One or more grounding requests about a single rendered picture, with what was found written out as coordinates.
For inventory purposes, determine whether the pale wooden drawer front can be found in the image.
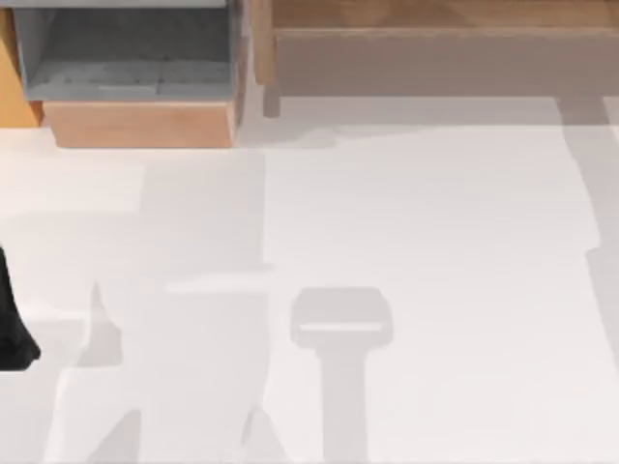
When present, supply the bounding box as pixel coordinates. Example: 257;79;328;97
42;100;237;149

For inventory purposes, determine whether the wooden shelf unit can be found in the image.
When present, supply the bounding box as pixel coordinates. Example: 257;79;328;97
251;0;619;120

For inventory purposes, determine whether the pulled-out wooden drawer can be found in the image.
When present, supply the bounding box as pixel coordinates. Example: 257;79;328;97
10;0;249;148

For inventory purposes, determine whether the orange wooden cupboard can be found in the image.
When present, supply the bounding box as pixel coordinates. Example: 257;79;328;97
0;7;45;130

